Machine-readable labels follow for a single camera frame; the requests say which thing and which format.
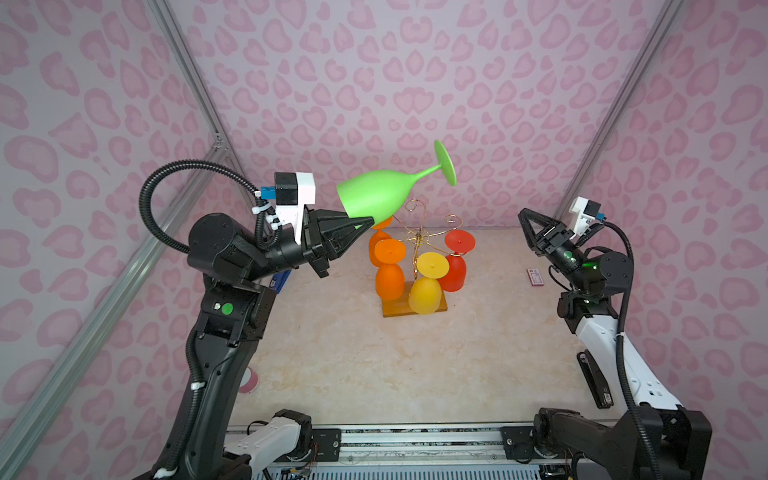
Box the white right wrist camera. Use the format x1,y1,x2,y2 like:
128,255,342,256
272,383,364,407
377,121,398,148
570,197,606,236

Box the orange wine glass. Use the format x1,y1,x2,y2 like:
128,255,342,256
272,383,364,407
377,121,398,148
374,239,407,301
368,216,393,268

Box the orange wine glass front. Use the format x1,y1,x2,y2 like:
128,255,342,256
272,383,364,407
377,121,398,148
374,239,407,301

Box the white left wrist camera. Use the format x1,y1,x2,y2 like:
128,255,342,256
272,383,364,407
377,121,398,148
252,172,316,245

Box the small pink white box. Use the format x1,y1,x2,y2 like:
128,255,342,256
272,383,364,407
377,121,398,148
526,268,544,287

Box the red plastic wine glass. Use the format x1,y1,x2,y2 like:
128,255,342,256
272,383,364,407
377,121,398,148
438,230,476,292

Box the green plastic wine glass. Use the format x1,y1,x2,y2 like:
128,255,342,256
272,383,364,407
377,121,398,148
336,140,457,224

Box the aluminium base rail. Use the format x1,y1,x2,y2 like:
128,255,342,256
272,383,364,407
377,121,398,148
224,419,577,480

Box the blue black stapler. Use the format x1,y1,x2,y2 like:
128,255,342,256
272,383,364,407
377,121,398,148
269,270,292,294

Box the black corrugated right cable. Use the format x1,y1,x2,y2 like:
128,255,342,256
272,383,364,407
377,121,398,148
584,220,664,480

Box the gold wire glass rack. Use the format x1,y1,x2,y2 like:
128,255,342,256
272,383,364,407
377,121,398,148
393,198,464,280

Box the yellow plastic wine glass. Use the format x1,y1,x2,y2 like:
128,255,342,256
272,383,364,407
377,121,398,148
408,252,450,315

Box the wooden rack base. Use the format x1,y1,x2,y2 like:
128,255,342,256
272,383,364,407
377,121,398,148
382,279,448,318

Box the black corrugated left cable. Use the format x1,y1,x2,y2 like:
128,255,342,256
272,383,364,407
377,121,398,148
139,159,280,255

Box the pink white tape roll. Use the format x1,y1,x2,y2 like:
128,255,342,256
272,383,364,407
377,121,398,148
238,366,259,394

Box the black corrugated cable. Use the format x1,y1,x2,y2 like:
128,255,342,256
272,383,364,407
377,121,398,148
139,159,280,255
584,220,664,480

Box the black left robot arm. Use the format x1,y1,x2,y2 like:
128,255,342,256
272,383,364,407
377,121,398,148
142,209,374,479

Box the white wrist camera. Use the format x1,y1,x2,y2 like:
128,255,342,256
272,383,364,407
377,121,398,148
570,197,606,236
252,172,316,245

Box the orange wine glass rear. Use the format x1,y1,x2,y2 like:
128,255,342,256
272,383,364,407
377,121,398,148
368,216,393,268

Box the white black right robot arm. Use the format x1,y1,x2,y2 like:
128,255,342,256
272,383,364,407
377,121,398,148
518,201,712,479

